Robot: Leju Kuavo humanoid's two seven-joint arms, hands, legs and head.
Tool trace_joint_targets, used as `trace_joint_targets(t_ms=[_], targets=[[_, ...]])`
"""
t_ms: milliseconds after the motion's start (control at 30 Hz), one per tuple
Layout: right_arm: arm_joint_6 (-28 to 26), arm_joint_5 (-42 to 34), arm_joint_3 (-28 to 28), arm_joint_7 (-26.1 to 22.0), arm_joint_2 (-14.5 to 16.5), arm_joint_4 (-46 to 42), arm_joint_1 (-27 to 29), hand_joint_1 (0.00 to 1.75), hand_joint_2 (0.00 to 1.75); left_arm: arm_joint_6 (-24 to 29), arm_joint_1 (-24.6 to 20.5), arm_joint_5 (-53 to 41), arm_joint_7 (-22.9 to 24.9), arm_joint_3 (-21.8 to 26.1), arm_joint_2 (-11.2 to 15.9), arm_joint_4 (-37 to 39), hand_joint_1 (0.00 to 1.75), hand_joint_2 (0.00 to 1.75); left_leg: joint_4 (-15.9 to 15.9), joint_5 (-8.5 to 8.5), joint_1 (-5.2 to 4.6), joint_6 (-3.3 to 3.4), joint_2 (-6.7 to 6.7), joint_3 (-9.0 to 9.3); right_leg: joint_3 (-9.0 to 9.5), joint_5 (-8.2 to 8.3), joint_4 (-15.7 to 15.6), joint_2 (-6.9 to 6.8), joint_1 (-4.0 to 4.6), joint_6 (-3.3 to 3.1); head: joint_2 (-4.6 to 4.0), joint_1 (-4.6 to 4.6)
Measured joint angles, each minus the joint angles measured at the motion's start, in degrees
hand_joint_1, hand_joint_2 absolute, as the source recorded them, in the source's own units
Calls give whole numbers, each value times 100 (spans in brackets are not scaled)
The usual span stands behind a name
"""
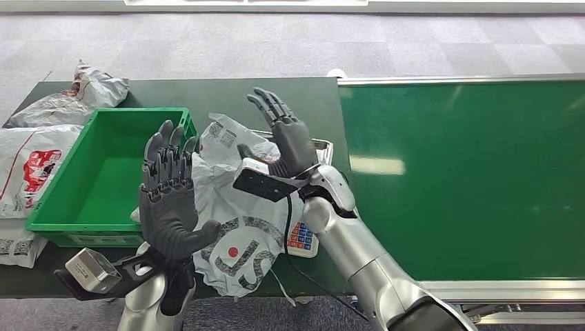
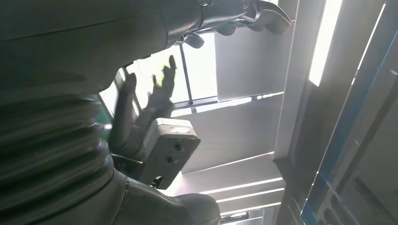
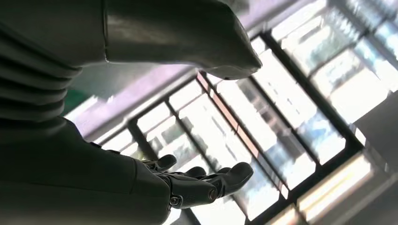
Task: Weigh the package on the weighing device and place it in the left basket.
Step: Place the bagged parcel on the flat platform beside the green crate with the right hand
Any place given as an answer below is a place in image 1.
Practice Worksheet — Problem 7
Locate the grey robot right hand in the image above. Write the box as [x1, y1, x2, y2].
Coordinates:
[237, 86, 320, 178]

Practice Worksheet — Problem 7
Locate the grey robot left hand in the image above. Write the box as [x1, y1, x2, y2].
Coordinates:
[138, 119, 223, 263]

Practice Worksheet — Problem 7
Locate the white grey printed plastic package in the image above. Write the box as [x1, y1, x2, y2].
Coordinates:
[130, 113, 306, 307]

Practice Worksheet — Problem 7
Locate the green plastic basket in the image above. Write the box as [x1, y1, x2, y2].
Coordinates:
[25, 107, 199, 248]

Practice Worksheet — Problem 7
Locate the white package with red print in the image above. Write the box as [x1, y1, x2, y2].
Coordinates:
[0, 124, 85, 220]

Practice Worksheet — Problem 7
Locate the crumpled white plastic package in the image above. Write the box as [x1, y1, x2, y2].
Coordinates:
[3, 59, 130, 129]

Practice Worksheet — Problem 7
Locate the white package with QR codes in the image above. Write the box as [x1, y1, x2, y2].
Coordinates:
[0, 218, 50, 270]

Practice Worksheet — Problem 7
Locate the electronic scale with keypad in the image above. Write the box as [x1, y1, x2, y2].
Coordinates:
[246, 129, 335, 260]

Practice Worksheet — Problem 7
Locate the green conveyor belt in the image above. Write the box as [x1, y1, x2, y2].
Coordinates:
[337, 72, 585, 326]

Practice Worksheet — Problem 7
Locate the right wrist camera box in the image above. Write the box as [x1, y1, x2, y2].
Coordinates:
[232, 157, 314, 203]

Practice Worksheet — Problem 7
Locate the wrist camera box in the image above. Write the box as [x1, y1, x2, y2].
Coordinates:
[54, 248, 166, 303]
[232, 157, 314, 203]

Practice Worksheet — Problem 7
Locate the black cable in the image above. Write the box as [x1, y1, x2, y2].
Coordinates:
[282, 194, 369, 323]

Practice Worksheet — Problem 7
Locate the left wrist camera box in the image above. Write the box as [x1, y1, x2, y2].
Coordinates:
[54, 248, 166, 303]

